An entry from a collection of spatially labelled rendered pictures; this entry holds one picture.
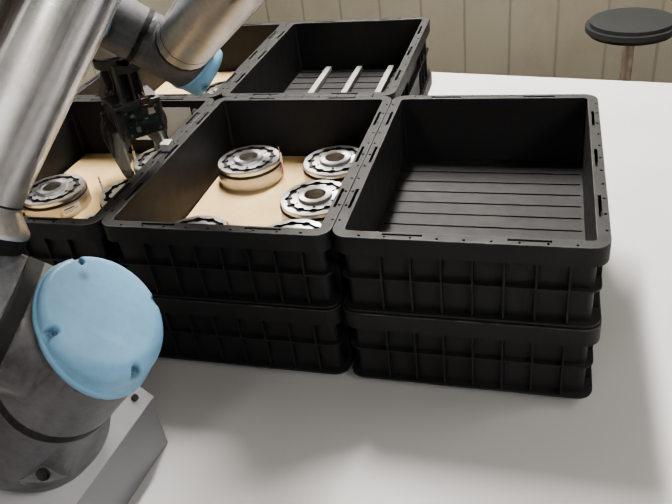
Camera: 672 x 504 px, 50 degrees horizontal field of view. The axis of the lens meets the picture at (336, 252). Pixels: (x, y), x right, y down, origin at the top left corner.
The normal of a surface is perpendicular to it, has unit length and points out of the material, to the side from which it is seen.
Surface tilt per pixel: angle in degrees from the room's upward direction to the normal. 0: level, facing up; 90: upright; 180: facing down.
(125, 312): 49
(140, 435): 90
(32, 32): 70
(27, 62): 76
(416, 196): 0
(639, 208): 0
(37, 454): 93
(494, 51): 90
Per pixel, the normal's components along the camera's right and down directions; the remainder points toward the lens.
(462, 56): -0.40, 0.55
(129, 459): 0.94, 0.09
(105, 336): 0.65, -0.49
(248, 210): -0.11, -0.82
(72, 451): 0.59, 0.63
